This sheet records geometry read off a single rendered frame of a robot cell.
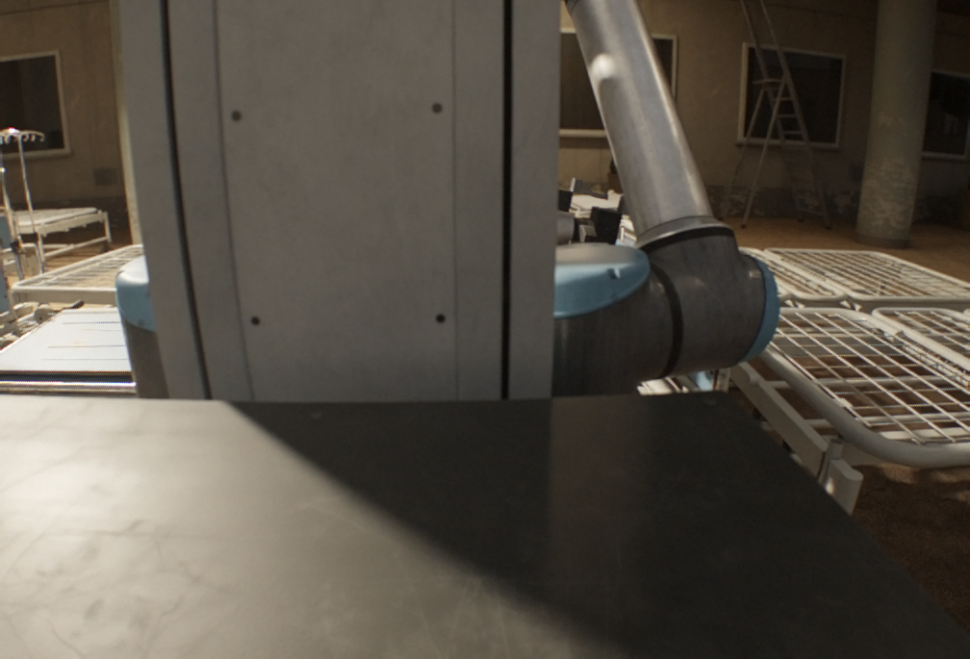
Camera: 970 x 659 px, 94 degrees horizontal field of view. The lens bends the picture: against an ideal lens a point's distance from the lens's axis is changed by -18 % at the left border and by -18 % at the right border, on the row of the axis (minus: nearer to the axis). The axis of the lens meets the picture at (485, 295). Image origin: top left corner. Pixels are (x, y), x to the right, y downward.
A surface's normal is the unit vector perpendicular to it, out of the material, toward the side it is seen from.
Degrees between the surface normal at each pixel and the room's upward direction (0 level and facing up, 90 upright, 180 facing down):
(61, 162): 90
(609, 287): 86
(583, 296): 86
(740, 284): 55
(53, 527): 0
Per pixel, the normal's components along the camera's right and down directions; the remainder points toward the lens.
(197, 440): 0.00, -0.96
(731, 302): 0.27, -0.14
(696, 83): 0.08, 0.28
